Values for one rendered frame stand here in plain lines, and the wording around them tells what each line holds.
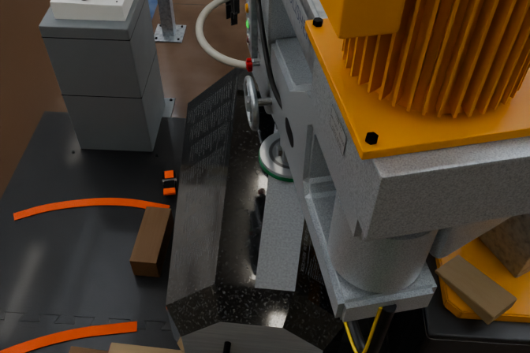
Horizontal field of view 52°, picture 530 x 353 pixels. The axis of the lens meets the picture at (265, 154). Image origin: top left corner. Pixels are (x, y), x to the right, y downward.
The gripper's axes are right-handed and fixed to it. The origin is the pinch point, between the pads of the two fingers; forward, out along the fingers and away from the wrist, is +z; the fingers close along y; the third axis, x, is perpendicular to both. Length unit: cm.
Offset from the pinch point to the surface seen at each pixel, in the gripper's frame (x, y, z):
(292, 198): -24, 101, -7
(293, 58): -27, 99, -64
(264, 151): -25, 82, -8
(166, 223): -56, 47, 65
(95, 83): -63, -23, 35
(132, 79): -47, -14, 31
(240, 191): -38, 92, -6
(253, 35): -26, 76, -54
